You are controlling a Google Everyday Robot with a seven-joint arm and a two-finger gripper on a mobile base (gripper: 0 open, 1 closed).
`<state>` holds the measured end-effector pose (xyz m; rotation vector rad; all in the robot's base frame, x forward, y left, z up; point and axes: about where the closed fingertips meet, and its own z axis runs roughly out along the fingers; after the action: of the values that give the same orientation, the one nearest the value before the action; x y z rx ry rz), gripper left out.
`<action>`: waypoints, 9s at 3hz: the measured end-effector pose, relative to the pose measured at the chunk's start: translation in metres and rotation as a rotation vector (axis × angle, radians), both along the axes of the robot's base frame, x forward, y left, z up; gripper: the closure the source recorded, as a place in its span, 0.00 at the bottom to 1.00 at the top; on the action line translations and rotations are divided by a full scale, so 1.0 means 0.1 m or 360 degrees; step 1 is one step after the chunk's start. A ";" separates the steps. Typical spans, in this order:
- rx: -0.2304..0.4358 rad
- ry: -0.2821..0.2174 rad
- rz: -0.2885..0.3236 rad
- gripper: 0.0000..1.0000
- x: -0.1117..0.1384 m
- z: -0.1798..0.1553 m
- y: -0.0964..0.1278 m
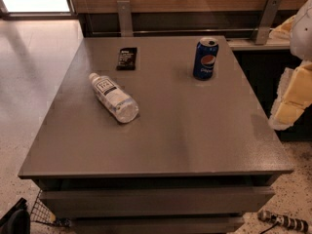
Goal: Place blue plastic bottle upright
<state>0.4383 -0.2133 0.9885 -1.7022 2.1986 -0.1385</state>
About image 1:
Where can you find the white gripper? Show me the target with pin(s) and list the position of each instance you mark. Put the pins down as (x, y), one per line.
(302, 33)

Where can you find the clear plastic water bottle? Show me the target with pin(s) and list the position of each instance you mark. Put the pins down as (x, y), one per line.
(121, 105)

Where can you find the blue Pepsi can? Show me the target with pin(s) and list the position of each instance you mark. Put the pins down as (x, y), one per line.
(205, 57)

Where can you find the grey drawer cabinet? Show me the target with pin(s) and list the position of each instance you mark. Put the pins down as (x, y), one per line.
(198, 156)

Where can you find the black snack packet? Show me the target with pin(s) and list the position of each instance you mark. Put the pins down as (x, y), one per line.
(127, 59)

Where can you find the black round object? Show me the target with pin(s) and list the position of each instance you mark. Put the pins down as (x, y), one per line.
(16, 220)

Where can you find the right grey metal bracket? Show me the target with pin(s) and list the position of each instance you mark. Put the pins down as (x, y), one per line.
(261, 32)

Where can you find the grey metal bracket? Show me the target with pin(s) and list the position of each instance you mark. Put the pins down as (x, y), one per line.
(125, 18)
(261, 32)

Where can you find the black white striped handle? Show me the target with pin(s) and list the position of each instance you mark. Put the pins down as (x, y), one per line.
(295, 224)

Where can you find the left grey metal bracket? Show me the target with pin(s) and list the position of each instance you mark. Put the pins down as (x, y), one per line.
(125, 18)

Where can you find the black wire mesh basket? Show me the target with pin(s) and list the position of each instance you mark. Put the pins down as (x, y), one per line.
(41, 214)

